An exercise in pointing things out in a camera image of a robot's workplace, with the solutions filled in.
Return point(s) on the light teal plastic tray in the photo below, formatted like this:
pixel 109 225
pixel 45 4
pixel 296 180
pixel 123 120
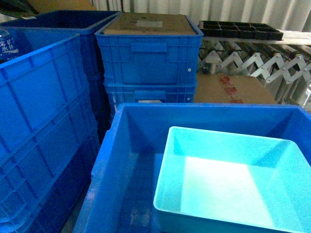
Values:
pixel 219 182

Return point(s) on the black compartment tray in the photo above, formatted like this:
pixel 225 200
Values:
pixel 240 30

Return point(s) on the cardboard box red print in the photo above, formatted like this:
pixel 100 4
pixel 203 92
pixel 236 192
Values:
pixel 221 88

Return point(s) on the brown cardboard sheet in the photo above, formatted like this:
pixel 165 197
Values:
pixel 150 24

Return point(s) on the large water jug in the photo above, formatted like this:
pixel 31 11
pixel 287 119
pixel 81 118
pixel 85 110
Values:
pixel 8 48

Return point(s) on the blue crate stack left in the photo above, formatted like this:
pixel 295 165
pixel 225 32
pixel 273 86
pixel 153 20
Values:
pixel 48 132

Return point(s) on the large blue crate under tray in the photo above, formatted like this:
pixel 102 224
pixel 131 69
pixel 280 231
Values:
pixel 125 173

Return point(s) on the expandable roller conveyor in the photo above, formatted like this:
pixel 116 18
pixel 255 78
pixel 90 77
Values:
pixel 283 68

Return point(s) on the blue crate with cardboard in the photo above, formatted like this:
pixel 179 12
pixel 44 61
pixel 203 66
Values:
pixel 149 59

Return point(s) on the blue crate below cardboard crate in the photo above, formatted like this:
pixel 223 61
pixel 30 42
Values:
pixel 122 93

